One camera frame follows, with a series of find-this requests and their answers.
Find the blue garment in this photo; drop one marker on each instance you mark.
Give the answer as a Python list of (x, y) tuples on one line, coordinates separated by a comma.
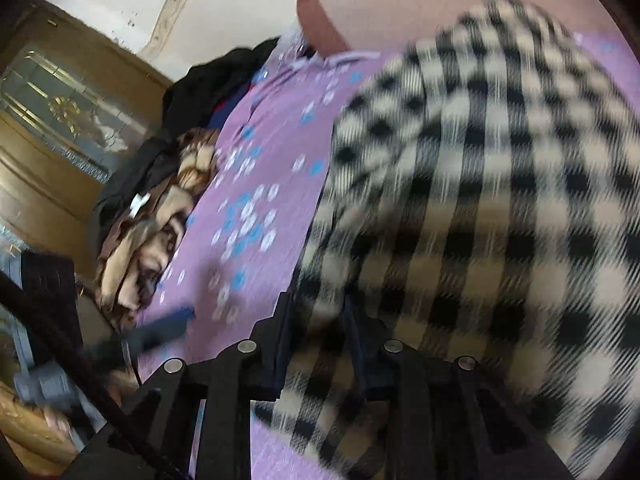
[(227, 110)]

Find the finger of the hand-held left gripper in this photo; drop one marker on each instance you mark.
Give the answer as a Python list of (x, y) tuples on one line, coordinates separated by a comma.
[(160, 327)]

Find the brown beige blanket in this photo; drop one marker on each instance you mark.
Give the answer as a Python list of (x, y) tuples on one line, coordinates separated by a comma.
[(150, 240)]

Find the black clothes pile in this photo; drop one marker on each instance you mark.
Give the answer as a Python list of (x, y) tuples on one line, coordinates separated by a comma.
[(210, 80)]

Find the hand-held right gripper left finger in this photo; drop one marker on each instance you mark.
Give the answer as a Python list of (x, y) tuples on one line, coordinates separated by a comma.
[(278, 360)]

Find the black beige checked jacket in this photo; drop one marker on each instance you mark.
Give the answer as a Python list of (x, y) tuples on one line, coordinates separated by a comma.
[(475, 185)]

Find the dark cloth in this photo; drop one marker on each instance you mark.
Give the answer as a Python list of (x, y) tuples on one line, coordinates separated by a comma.
[(135, 180)]

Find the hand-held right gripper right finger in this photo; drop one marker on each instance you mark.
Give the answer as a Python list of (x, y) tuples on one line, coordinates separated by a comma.
[(361, 360)]

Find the pink padded headboard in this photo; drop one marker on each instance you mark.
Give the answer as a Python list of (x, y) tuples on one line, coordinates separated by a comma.
[(400, 5)]

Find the purple floral bedsheet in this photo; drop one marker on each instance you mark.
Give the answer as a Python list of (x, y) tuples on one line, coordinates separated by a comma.
[(270, 195)]

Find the wooden glass-door cabinet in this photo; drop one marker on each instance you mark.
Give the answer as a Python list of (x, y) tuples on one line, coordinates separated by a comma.
[(55, 125)]

